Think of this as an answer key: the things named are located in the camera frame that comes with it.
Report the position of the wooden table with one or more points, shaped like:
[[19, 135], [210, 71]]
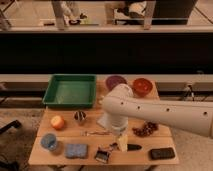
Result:
[[71, 134]]

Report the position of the blue plastic cup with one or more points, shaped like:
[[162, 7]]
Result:
[[50, 142]]

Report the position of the blue folded cloth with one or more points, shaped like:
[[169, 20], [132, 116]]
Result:
[[102, 121]]

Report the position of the blue sponge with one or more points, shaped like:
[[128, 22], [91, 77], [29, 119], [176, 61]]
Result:
[[76, 151]]

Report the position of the small metal cup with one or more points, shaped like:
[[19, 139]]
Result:
[[80, 117]]

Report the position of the bunch of dark grapes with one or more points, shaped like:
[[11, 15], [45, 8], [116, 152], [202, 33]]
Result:
[[147, 129]]

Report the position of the black chair base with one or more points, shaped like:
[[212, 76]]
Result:
[[14, 124]]

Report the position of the purple bowl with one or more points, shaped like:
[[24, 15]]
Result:
[[114, 80]]

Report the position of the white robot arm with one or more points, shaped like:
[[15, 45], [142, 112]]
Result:
[[119, 105]]

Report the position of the orange fruit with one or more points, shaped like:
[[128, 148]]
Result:
[[57, 122]]

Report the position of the black rectangular case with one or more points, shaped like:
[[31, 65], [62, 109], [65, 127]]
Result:
[[162, 153]]

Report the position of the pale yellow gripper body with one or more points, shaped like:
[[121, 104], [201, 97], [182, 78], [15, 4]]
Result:
[[122, 141]]

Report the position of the green plastic tray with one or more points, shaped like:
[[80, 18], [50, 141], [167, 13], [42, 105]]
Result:
[[70, 91]]

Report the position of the yellow banana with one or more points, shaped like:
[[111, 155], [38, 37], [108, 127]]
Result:
[[100, 99]]

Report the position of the red bowl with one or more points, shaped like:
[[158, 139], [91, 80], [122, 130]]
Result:
[[142, 86]]

